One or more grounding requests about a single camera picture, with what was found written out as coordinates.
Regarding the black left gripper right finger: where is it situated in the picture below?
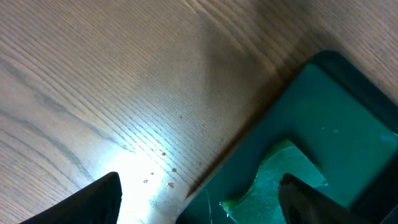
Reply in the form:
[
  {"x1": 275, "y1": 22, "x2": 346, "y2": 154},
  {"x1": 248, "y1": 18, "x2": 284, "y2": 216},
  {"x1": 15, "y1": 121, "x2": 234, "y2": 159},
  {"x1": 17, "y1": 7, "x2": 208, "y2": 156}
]
[{"x1": 278, "y1": 173, "x2": 367, "y2": 224}]

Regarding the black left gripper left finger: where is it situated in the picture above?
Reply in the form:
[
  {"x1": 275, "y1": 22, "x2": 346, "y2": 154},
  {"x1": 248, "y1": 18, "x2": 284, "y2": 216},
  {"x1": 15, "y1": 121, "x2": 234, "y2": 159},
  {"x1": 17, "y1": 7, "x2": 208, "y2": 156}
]
[{"x1": 21, "y1": 172, "x2": 123, "y2": 224}]

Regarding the green scrub sponge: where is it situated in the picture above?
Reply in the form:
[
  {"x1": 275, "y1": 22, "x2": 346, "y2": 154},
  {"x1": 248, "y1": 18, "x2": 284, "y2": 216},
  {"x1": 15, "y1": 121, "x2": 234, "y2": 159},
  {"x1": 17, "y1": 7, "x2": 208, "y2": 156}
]
[{"x1": 220, "y1": 139, "x2": 328, "y2": 224}]

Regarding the black rectangular water tray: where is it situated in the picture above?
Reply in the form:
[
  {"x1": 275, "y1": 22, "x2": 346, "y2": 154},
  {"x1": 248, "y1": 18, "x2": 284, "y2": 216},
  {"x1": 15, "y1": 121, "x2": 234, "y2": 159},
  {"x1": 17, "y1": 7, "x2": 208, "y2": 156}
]
[{"x1": 177, "y1": 50, "x2": 397, "y2": 223}]

